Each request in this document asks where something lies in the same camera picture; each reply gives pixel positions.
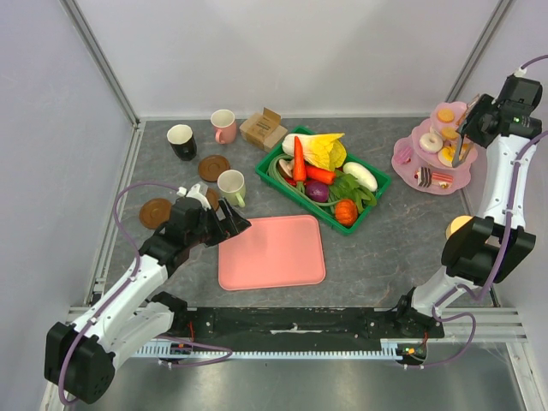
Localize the napa cabbage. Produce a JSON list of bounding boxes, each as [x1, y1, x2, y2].
[[282, 133, 347, 171]]

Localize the yellow glazed donut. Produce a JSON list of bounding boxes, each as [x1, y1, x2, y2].
[[438, 146, 456, 168]]

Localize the pink serving tray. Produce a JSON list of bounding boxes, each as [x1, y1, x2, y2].
[[218, 215, 326, 291]]

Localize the round biscuit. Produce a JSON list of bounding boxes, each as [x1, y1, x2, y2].
[[441, 127, 459, 140], [437, 108, 455, 123]]

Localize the red striped cake slice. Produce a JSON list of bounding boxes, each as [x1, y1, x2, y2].
[[432, 172, 454, 189]]

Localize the brown saucer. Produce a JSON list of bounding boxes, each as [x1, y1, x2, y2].
[[198, 155, 230, 182], [139, 198, 172, 229], [205, 188, 219, 211]]

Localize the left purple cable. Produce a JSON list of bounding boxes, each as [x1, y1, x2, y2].
[[57, 182, 235, 406]]

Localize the pink mug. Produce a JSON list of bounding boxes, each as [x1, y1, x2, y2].
[[211, 109, 237, 145]]

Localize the chocolate cake slice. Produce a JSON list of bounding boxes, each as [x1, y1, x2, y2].
[[414, 167, 432, 188]]

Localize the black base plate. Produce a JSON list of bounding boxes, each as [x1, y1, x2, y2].
[[167, 307, 444, 353]]

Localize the white cable duct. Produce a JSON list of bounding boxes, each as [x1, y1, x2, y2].
[[133, 339, 402, 360]]

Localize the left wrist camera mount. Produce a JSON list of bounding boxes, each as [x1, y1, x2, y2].
[[176, 182, 211, 210]]

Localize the yellow round sponge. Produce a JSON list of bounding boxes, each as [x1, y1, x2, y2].
[[445, 215, 472, 239]]

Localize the lying carrot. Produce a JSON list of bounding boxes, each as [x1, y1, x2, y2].
[[305, 164, 337, 185]]

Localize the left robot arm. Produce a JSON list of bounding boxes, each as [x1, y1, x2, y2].
[[44, 194, 252, 406]]

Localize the mushroom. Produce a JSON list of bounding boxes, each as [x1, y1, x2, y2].
[[277, 159, 294, 178]]

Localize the cardboard box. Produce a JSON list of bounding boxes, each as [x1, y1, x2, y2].
[[240, 107, 288, 152]]

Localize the white glazed donut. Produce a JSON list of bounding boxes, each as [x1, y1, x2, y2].
[[419, 132, 444, 154]]

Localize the small orange pumpkin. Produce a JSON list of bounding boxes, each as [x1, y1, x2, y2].
[[335, 199, 359, 227]]

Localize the green leafy vegetable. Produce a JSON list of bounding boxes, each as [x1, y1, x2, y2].
[[329, 170, 377, 213]]

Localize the upright carrot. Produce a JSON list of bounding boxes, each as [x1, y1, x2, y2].
[[293, 136, 307, 182]]

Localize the green long beans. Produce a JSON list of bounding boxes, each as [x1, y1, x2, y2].
[[267, 154, 339, 207]]

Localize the white radish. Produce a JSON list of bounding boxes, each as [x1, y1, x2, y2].
[[342, 162, 378, 192]]

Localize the pink macaron cake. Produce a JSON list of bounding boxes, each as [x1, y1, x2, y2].
[[394, 146, 414, 165]]

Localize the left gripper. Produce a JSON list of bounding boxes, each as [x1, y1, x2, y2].
[[186, 197, 250, 247]]

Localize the black mug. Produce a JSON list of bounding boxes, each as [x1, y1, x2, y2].
[[166, 124, 197, 161]]

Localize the purple onion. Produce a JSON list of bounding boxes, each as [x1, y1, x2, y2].
[[305, 181, 330, 203]]

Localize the green mug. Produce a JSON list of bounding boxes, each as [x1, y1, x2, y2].
[[217, 170, 246, 208]]

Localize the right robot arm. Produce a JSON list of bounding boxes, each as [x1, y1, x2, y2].
[[391, 69, 544, 337]]

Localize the pink three-tier cake stand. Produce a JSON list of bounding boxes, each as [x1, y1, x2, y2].
[[391, 101, 478, 195]]

